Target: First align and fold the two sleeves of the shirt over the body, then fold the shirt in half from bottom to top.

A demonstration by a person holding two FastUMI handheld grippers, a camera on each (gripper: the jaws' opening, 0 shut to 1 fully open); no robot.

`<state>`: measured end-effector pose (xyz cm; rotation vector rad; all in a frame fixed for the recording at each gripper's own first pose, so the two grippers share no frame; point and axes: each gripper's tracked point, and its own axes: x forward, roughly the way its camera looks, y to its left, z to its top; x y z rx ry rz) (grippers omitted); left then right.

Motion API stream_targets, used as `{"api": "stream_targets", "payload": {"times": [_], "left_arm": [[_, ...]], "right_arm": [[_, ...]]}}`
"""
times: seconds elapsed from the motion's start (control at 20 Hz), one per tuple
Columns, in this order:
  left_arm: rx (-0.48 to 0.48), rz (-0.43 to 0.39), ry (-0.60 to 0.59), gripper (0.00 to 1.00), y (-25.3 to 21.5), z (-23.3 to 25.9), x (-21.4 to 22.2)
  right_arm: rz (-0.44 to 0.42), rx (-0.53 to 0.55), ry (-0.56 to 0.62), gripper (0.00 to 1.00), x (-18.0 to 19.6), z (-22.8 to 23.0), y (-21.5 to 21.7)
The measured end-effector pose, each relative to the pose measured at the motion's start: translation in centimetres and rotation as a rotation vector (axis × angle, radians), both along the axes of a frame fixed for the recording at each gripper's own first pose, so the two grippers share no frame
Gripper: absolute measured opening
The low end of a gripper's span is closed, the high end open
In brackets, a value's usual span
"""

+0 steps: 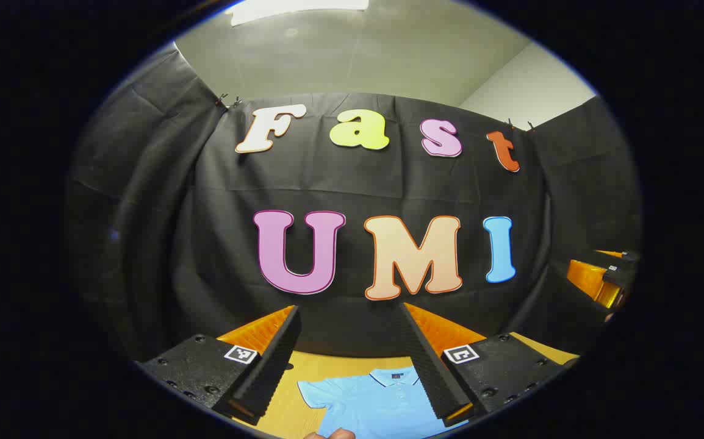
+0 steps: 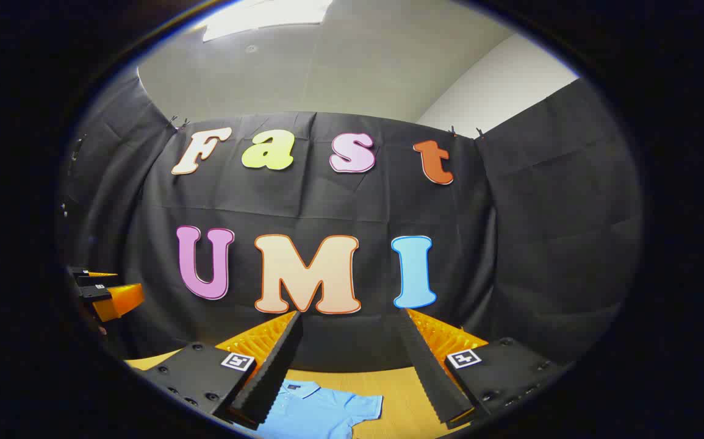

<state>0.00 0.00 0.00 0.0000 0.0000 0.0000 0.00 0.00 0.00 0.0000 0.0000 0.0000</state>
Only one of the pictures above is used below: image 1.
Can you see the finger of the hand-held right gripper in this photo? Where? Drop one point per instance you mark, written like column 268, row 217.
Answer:
column 590, row 280
column 623, row 253

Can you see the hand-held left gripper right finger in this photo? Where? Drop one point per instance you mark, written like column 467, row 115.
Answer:
column 431, row 372

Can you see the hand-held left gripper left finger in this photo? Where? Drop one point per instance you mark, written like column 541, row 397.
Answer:
column 272, row 366

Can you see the light blue T-shirt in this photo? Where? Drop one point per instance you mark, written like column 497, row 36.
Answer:
column 376, row 402

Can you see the black backdrop cloth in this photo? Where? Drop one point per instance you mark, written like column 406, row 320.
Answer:
column 358, row 183

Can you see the white ceiling light panel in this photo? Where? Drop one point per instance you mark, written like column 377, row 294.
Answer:
column 297, row 9

